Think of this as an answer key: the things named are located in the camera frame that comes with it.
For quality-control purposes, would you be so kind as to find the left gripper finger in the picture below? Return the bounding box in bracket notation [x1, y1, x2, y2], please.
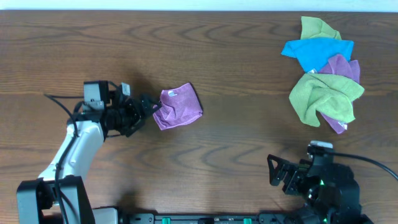
[140, 94, 162, 118]
[124, 119, 145, 138]

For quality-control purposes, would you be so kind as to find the purple microfiber cloth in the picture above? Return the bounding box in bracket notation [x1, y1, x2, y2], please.
[153, 83, 203, 131]

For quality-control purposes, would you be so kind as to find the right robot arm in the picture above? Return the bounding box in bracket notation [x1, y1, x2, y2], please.
[267, 154, 372, 224]

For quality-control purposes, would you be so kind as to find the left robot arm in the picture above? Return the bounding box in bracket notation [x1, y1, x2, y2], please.
[16, 91, 161, 223]

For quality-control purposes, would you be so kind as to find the green cloth in front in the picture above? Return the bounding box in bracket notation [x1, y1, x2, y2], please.
[289, 73, 364, 127]

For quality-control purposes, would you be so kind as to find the green cloth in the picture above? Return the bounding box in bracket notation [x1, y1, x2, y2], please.
[289, 73, 364, 127]
[300, 16, 341, 40]

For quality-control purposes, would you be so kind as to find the purple cloth in pile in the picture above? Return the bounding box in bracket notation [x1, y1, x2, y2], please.
[319, 54, 361, 83]

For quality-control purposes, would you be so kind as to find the blue microfiber cloth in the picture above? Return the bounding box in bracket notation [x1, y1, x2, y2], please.
[281, 37, 354, 72]

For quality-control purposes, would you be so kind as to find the green cloth at back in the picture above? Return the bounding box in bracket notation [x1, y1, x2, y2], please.
[300, 16, 341, 40]

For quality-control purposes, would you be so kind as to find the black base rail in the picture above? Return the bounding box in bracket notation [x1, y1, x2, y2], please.
[118, 213, 288, 224]

